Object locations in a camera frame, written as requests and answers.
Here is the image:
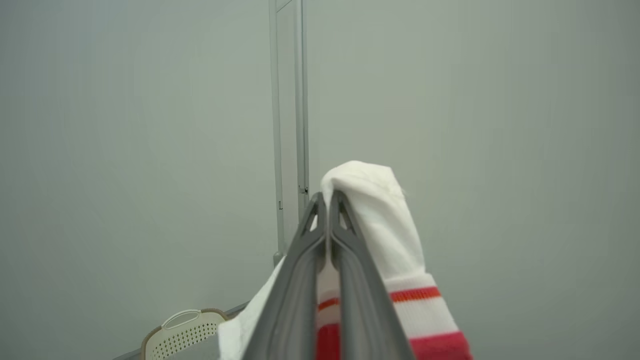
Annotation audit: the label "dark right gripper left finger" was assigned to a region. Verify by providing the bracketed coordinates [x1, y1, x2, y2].
[242, 192, 329, 360]

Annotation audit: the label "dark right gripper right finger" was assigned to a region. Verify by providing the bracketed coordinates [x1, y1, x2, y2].
[329, 190, 416, 360]

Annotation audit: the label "red basketball jersey white sleeves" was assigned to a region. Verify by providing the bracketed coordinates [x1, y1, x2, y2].
[217, 160, 474, 360]

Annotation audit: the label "cream perforated laundry basket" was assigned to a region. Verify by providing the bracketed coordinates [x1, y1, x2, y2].
[140, 308, 230, 360]

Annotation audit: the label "aluminium wall partition post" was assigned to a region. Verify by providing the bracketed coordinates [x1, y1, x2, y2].
[268, 0, 310, 267]

